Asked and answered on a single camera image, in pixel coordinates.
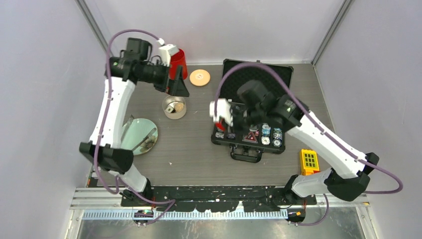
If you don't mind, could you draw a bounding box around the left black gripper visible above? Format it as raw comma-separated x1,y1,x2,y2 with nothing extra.
139,59,190,97

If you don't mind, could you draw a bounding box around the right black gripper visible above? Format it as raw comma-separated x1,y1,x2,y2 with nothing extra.
221,105,264,135

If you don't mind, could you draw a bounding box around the red cylindrical container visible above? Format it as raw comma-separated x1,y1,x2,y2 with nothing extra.
169,48,188,80

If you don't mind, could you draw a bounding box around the red round lid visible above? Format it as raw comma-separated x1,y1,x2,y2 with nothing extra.
214,120,226,132

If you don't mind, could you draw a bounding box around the round metal tin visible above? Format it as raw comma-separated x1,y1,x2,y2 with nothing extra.
162,96,187,120

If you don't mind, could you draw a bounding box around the sushi roll piece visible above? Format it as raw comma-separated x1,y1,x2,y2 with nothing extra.
165,103,176,114

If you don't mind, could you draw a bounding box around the beige dumpling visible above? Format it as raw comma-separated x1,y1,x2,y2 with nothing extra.
174,102,185,113

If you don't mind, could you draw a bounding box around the cream round lid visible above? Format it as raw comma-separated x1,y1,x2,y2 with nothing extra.
189,69,211,87

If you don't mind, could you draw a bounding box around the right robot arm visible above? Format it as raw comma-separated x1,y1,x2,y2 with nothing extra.
234,80,379,205

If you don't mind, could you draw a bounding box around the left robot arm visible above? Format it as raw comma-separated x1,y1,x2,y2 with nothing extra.
79,38,190,206

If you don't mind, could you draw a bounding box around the black poker chip case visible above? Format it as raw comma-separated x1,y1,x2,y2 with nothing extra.
211,59,293,163

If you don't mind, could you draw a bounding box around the pale green plate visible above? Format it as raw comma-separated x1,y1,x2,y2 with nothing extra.
120,118,159,156

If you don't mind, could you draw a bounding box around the yellow toy block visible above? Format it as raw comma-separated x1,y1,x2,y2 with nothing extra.
299,149,320,176

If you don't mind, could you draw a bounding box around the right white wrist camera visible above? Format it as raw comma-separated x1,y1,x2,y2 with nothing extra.
209,98,233,126

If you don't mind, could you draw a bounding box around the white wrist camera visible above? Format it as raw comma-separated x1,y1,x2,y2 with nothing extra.
157,38,179,67
209,98,233,126

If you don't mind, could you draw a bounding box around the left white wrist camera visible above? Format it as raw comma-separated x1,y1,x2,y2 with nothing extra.
157,38,179,67

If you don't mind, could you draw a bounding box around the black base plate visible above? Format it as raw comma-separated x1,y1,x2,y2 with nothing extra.
120,186,317,213

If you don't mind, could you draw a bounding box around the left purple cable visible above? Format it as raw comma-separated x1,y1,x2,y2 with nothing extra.
93,29,176,226

